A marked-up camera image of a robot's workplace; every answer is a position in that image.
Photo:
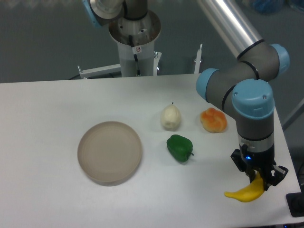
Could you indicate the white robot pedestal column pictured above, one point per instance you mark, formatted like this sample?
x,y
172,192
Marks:
x,y
135,42

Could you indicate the yellow toy banana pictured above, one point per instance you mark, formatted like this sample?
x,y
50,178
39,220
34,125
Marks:
x,y
249,193

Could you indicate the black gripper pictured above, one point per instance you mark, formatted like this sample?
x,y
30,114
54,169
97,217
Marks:
x,y
258,157

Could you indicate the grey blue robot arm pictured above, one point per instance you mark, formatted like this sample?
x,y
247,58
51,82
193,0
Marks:
x,y
242,92

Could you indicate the white upright bracket post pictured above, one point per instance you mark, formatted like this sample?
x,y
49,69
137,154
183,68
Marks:
x,y
198,60

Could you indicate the white toy pear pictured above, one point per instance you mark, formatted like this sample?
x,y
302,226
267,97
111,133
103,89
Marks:
x,y
170,117

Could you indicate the orange toy bread roll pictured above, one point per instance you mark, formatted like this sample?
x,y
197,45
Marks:
x,y
213,121

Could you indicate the green toy bell pepper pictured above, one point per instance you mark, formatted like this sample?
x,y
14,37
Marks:
x,y
181,148

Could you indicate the beige round plate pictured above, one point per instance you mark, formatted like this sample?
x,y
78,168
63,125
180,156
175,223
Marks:
x,y
109,153

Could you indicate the black device at table edge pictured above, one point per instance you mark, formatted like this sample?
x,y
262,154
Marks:
x,y
295,203

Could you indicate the white metal frame bracket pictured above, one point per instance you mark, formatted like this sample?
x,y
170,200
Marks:
x,y
99,72

